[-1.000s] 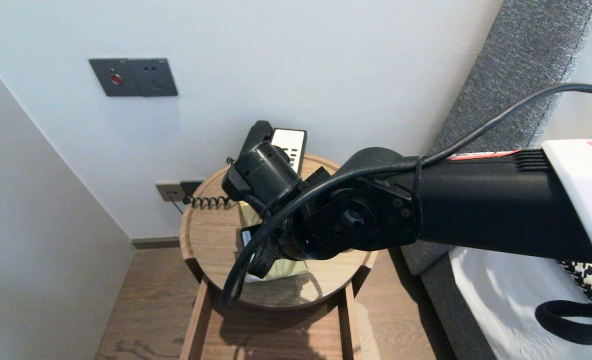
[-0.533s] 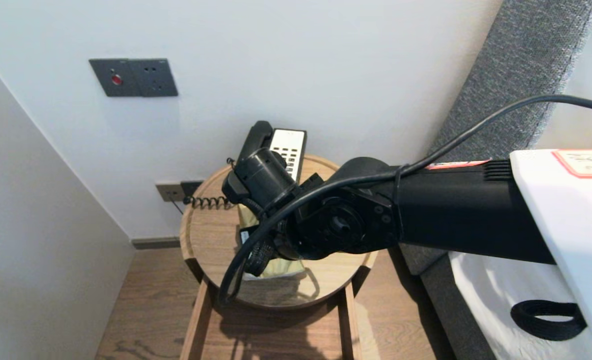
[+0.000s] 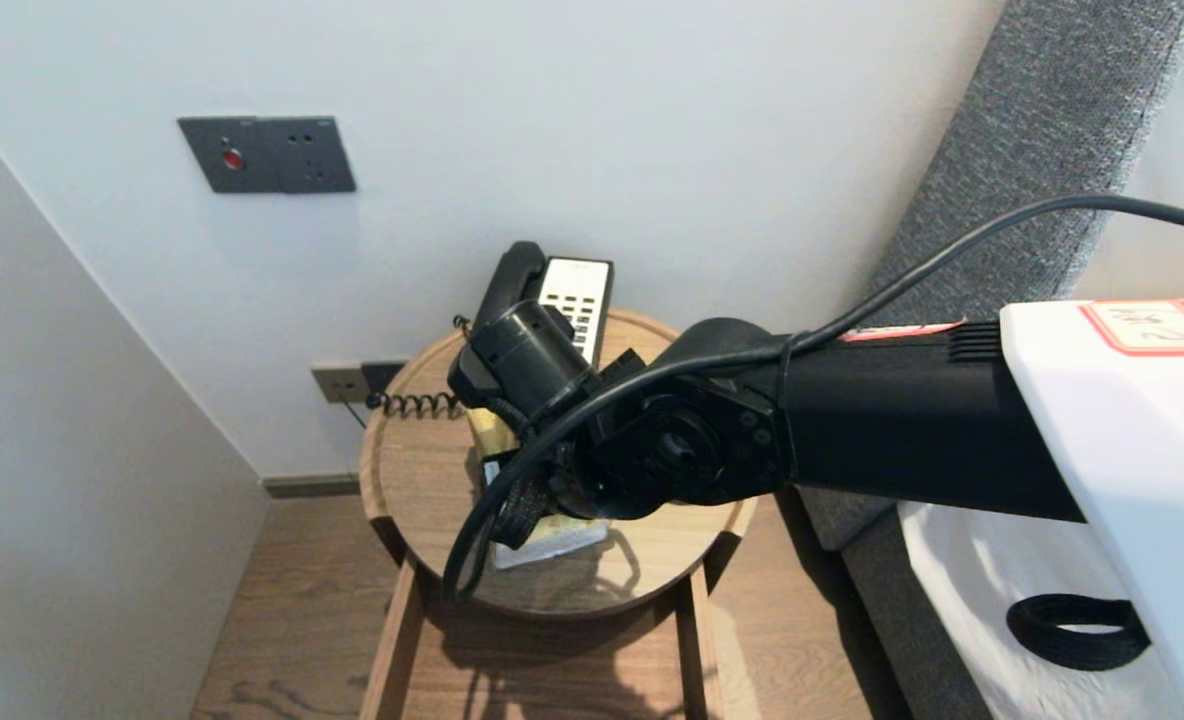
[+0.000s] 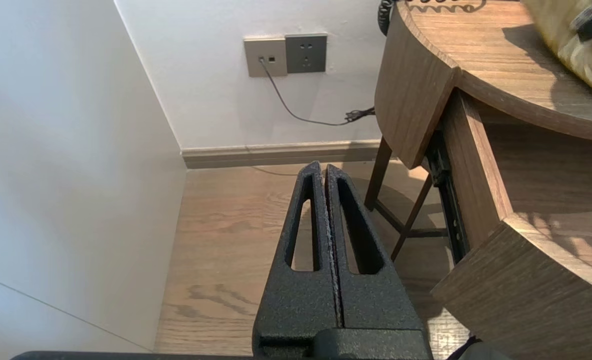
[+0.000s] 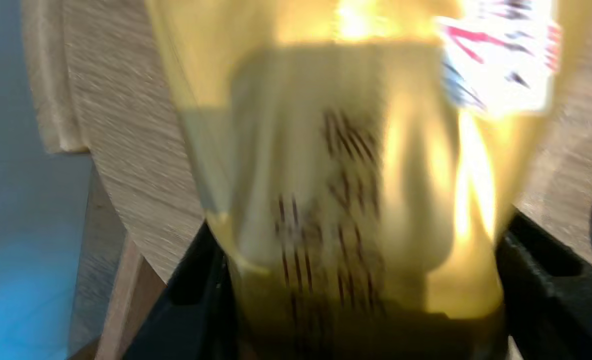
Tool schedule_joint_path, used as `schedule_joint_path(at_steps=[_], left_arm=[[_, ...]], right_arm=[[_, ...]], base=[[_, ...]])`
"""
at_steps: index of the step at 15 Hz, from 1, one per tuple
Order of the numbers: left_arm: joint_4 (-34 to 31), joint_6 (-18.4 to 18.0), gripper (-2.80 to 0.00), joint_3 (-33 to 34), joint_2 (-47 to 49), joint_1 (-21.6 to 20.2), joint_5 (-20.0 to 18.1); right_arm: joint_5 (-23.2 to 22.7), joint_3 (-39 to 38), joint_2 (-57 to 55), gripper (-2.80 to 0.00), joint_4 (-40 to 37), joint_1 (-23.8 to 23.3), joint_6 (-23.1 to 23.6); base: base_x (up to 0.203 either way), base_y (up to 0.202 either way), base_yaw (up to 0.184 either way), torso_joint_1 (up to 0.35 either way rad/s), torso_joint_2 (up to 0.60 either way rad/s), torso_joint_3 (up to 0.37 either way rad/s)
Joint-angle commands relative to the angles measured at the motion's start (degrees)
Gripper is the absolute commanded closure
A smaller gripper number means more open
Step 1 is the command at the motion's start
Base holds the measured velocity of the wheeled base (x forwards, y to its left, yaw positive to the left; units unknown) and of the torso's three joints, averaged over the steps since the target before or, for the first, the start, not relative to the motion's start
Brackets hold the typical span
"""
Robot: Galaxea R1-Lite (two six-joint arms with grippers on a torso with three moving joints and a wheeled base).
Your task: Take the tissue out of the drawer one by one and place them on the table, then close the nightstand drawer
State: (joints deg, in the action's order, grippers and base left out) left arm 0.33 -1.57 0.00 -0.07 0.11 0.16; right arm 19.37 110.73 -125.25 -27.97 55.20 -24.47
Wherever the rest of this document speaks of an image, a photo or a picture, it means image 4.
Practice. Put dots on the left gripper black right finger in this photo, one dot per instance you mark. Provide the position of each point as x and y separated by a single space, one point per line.
376 300

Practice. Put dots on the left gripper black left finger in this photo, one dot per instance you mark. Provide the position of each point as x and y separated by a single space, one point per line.
296 300

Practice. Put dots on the gold tissue pack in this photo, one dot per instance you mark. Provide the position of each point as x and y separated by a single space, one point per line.
556 30

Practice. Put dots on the curved-front wooden drawer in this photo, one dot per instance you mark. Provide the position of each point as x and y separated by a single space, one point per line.
516 300

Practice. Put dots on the black metal drawer slide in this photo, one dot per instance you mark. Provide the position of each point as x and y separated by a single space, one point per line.
448 200

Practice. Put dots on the round wooden side table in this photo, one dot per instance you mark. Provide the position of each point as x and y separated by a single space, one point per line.
476 60

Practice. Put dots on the grey-brown baseboard strip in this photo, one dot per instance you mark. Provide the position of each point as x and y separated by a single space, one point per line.
276 155

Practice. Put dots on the small grey wall outlet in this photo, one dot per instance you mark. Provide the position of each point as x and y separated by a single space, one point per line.
275 67

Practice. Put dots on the small black wall outlet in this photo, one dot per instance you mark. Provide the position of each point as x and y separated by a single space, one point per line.
306 52

